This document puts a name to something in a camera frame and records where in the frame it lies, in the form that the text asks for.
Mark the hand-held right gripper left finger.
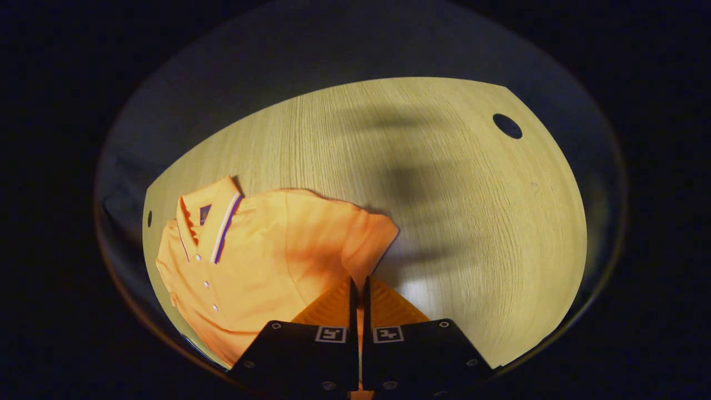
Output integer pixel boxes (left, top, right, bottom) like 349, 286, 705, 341
229, 276, 359, 393

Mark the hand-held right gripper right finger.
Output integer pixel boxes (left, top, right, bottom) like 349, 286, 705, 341
362, 276, 494, 392

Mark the orange T-shirt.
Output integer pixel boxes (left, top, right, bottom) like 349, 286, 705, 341
156, 176, 399, 368

